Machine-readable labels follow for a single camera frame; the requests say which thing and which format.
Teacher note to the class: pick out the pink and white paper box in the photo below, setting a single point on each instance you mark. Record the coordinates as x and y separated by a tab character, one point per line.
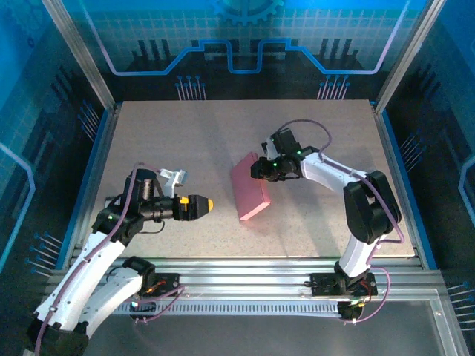
246	189

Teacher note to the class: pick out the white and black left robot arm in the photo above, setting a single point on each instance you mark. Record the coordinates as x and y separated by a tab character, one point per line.
81	270

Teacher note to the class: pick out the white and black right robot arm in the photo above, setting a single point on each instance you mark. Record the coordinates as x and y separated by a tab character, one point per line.
326	172

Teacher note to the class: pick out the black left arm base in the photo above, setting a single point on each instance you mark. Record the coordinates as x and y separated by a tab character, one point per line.
167	283

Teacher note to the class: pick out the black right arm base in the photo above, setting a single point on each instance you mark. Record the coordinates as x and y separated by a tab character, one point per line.
323	285

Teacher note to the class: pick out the black controller box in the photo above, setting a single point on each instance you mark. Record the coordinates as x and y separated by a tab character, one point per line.
349	311
143	306

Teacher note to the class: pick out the small white printed card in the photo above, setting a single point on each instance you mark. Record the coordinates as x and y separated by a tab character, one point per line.
110	203

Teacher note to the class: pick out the blue table edge strip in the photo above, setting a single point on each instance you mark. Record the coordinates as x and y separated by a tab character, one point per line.
395	148
97	148

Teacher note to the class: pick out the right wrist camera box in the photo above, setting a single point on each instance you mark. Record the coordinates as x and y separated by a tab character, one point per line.
270	148

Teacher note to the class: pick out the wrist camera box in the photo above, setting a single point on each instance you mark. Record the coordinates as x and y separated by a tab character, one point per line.
174	178
270	148

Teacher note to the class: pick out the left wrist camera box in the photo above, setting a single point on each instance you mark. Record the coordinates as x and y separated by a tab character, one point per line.
174	178

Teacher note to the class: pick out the aluminium side rail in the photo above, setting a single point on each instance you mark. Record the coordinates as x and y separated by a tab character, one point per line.
387	148
106	148

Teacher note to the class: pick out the aluminium cross rail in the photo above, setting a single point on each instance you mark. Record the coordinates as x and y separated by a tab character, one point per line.
241	274

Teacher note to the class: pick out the aluminium frame post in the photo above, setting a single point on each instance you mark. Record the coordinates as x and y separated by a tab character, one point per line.
408	55
79	55

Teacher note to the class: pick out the aluminium lower frame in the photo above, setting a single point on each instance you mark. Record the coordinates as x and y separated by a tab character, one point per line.
445	322

